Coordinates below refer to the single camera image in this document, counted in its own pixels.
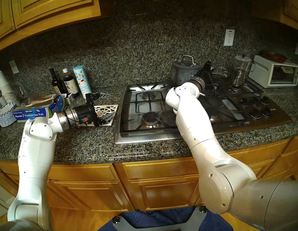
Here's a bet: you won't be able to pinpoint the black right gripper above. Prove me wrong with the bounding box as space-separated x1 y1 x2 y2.
198 60 216 90

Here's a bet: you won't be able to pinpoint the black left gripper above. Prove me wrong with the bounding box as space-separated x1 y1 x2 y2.
74 89 119 128

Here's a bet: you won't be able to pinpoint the speckled grey saucepan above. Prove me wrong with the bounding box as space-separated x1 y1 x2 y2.
169 57 229 87

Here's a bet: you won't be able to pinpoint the glass pot lid steel handle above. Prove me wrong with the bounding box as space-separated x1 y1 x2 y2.
171 53 202 71

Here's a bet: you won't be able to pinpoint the black cast-iron stove grate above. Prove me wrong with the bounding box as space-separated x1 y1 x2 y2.
172 72 250 133
215 71 264 100
115 79 188 136

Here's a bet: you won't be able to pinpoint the white cutout pattern trivet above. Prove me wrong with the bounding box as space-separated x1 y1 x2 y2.
76 102 121 130

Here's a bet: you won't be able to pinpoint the blue white leaf-print canister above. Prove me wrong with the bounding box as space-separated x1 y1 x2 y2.
73 65 93 100

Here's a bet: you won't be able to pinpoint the small white carton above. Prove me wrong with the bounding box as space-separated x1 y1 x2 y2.
63 92 76 105

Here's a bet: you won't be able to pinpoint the glass and chrome coffee maker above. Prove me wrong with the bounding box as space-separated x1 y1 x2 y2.
227 54 255 88

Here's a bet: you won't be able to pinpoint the soy sauce bottle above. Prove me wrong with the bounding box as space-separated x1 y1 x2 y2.
62 67 80 98

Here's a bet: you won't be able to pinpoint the dark wine bottle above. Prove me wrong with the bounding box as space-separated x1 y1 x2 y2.
49 67 65 95

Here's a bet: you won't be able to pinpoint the white toaster oven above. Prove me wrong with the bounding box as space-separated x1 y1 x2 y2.
245 49 298 93

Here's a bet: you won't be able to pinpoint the stainless steel gas cooktop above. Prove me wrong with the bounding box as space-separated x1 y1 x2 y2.
107 65 294 148

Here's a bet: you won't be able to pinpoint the blue aluminium foil box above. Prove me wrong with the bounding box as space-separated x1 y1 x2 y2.
11 92 69 124

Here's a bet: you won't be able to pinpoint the red frying pan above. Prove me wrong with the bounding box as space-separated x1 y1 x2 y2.
259 47 291 66

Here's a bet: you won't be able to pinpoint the clear plastic bag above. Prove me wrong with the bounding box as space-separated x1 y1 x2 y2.
13 81 29 102

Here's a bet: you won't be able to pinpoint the blue patterned paper bowls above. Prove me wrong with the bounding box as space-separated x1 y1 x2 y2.
0 103 20 128

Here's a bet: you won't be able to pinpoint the stack of white paper cups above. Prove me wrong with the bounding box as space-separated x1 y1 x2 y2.
0 69 20 108

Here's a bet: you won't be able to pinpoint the wooden lower cabinets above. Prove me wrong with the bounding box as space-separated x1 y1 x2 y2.
0 115 298 231

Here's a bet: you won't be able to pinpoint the wooden upper cabinet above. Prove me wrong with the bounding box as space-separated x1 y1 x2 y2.
0 0 117 70
250 0 298 45

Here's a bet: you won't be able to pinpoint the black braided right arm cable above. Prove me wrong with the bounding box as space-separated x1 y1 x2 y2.
197 75 220 100

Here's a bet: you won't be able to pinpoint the white wall power outlet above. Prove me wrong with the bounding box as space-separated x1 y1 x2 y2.
222 28 237 47

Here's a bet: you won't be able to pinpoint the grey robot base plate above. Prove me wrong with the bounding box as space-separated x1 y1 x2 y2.
112 204 210 231

